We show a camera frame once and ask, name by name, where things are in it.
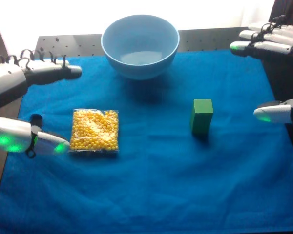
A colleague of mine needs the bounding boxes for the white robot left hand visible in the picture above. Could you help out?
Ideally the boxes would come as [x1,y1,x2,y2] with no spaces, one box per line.
[0,48,83,158]

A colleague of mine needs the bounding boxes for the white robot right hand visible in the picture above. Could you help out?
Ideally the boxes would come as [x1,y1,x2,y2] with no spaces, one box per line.
[229,15,293,124]

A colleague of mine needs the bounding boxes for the green rectangular block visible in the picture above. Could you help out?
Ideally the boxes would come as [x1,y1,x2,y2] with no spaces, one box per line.
[190,98,214,136]

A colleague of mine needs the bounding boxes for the light blue bowl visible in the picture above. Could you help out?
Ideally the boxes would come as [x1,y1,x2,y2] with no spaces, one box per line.
[101,14,181,80]

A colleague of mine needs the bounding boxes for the blue table cloth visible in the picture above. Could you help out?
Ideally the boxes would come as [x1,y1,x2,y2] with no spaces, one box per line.
[0,50,293,234]

